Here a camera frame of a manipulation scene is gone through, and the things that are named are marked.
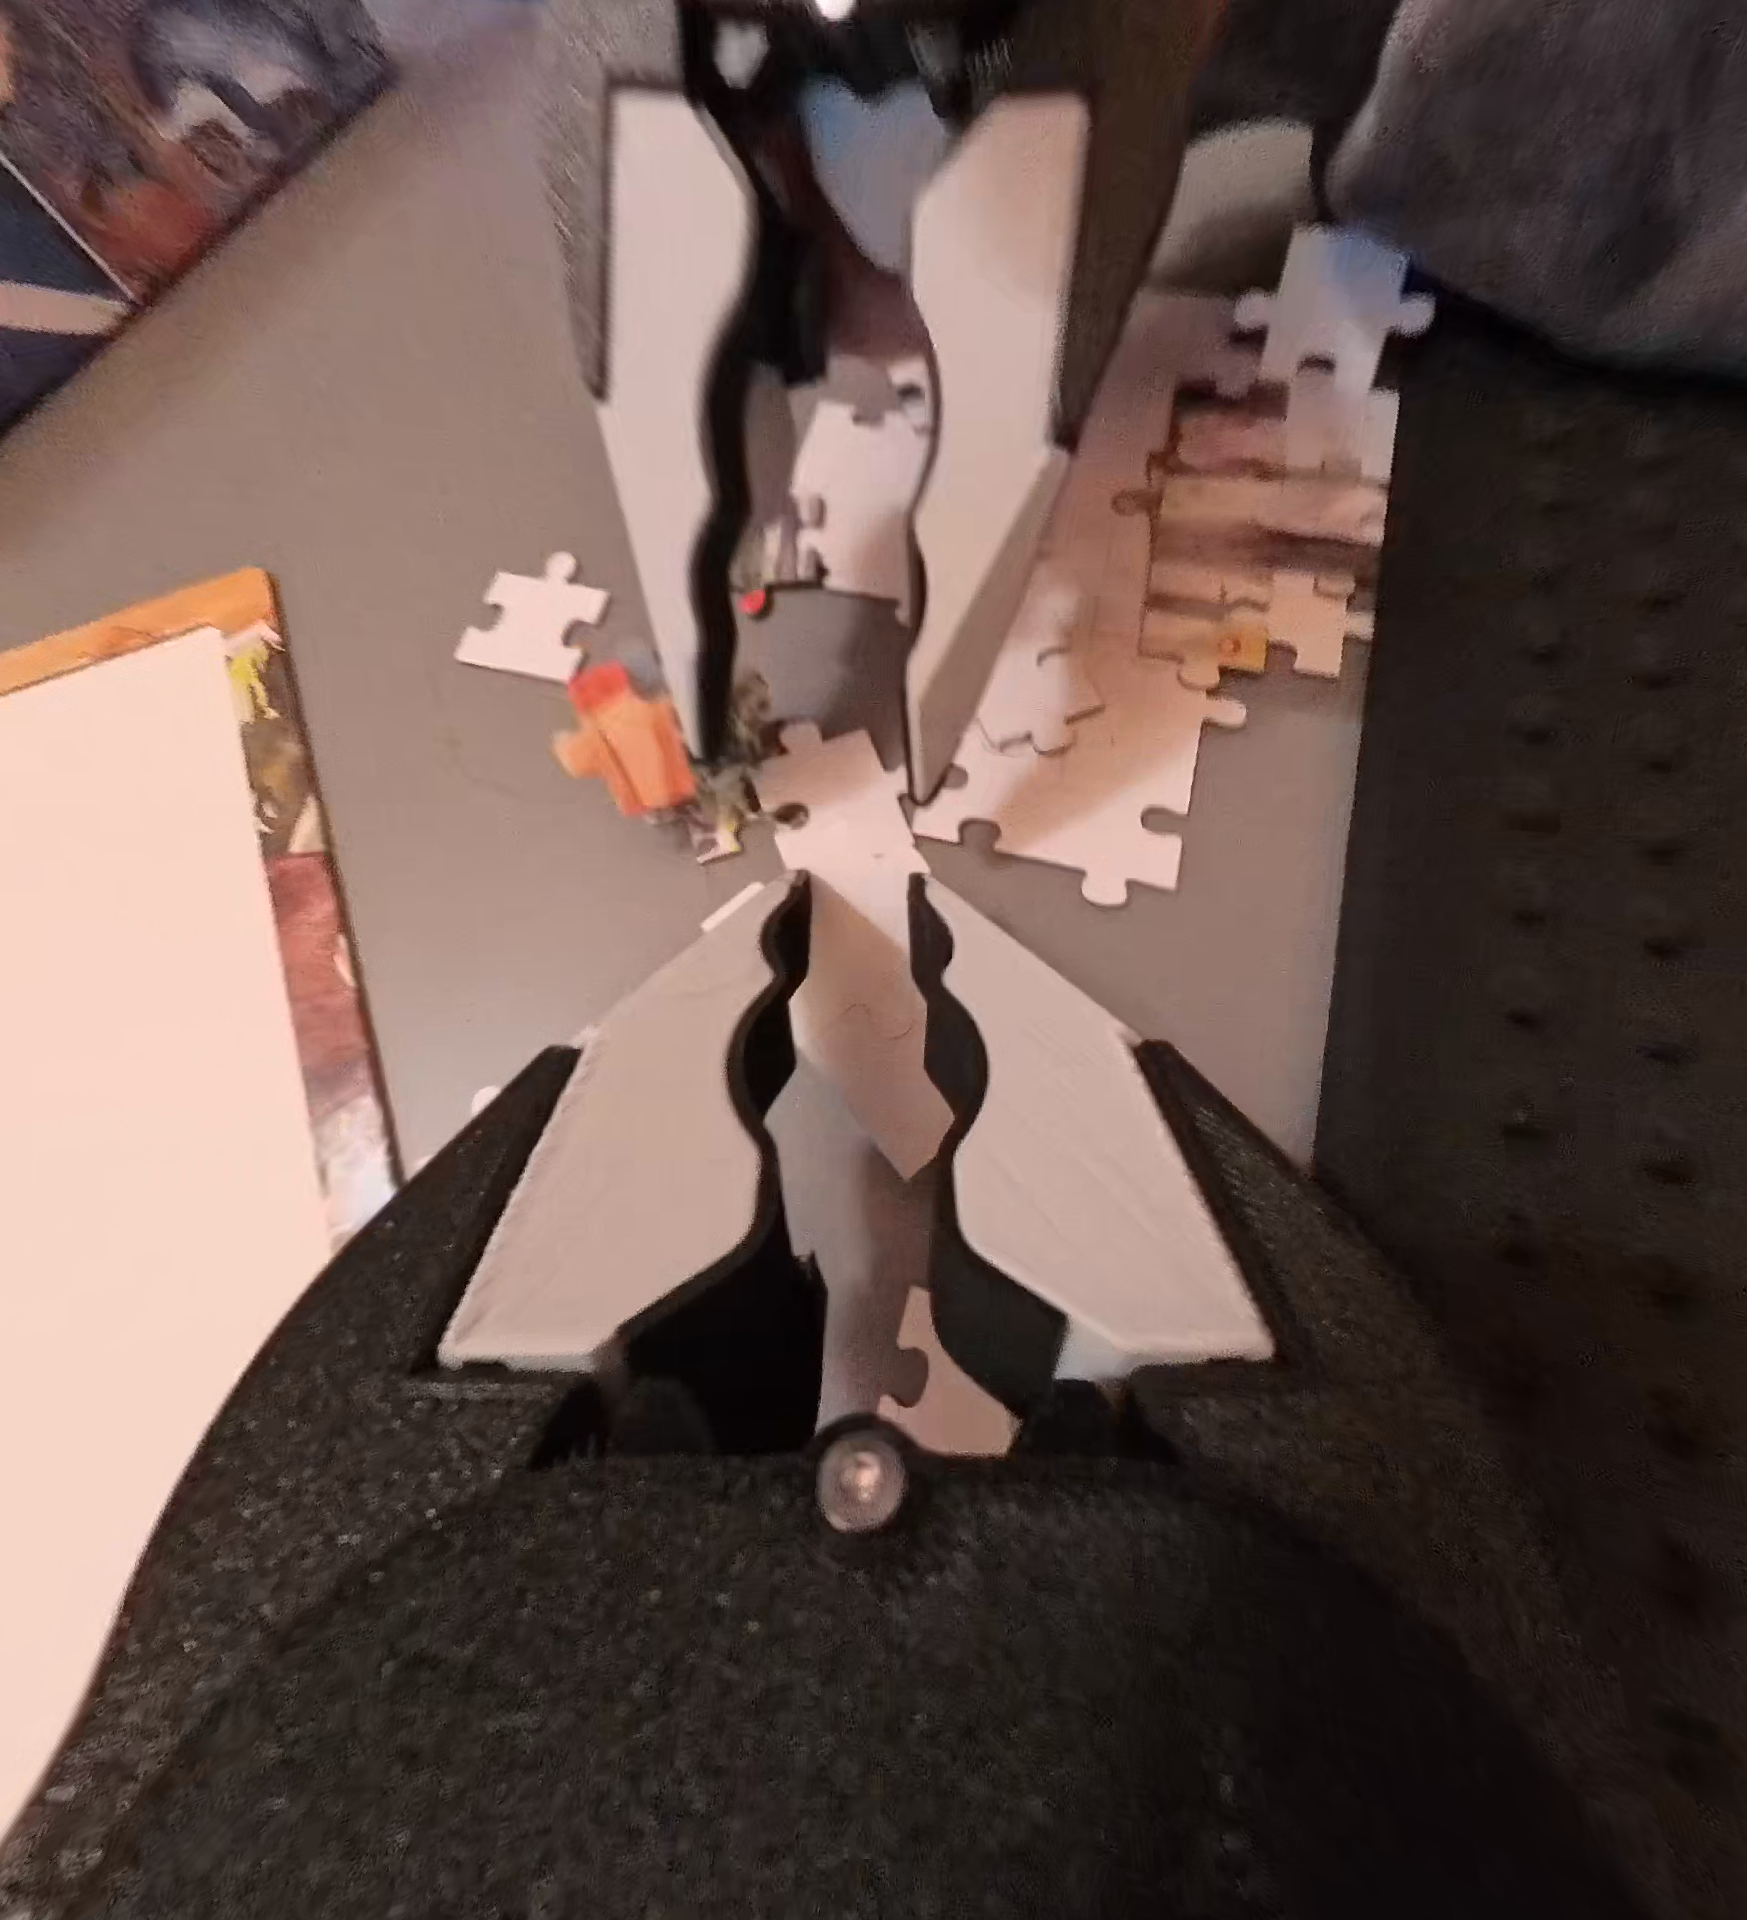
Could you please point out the person's right forearm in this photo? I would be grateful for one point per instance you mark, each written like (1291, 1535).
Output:
(1593, 164)

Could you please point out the animal jigsaw puzzle board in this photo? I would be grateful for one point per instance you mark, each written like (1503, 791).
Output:
(92, 1051)

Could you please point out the pile of jigsaw pieces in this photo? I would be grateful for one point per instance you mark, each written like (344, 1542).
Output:
(1187, 601)

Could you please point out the grey desk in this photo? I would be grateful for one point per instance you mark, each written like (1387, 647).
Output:
(408, 450)

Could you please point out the orange jigsaw piece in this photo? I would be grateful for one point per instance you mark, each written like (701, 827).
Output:
(625, 734)

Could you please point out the colourful printed puzzle box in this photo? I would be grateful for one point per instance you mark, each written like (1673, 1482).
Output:
(108, 164)

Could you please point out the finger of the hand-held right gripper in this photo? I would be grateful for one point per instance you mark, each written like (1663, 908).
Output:
(663, 301)
(999, 374)

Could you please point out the black perforated fabric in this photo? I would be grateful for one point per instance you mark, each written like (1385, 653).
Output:
(1607, 974)

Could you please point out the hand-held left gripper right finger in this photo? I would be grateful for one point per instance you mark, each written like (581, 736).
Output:
(1113, 1185)

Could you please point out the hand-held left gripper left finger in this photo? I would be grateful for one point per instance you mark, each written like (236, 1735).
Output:
(617, 1185)

